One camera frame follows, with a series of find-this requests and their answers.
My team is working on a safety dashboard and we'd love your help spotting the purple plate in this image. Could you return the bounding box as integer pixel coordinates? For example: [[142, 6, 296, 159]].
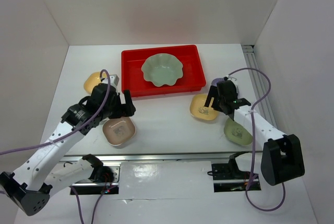
[[211, 77, 228, 87]]

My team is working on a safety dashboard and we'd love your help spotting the pink panda plate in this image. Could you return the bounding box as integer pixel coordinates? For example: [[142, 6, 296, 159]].
[[102, 117, 136, 146]]

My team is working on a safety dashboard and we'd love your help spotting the yellow panda plate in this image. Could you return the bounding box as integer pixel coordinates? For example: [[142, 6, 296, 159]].
[[189, 94, 219, 121], [83, 72, 101, 95]]

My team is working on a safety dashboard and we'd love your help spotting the green panda plate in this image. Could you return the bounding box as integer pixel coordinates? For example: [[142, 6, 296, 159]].
[[223, 118, 253, 146]]

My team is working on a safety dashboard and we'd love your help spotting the large green scalloped bowl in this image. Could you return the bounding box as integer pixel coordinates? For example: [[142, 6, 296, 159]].
[[141, 53, 183, 87]]

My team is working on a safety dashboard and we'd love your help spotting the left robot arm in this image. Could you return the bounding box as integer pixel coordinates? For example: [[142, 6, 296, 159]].
[[1, 84, 136, 216]]

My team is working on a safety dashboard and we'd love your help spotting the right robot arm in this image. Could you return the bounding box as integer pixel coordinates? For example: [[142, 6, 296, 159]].
[[205, 78, 305, 186]]

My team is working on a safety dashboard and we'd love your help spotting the red plastic bin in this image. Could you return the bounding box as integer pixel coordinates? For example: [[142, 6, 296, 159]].
[[121, 45, 206, 97]]

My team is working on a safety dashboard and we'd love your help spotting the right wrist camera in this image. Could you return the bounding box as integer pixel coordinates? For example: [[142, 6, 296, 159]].
[[224, 76, 240, 96]]

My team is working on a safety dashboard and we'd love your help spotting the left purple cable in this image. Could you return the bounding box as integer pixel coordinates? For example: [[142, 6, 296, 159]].
[[0, 69, 110, 157]]

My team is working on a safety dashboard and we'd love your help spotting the aluminium rail front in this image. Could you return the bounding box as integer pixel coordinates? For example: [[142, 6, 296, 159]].
[[58, 150, 264, 164]]

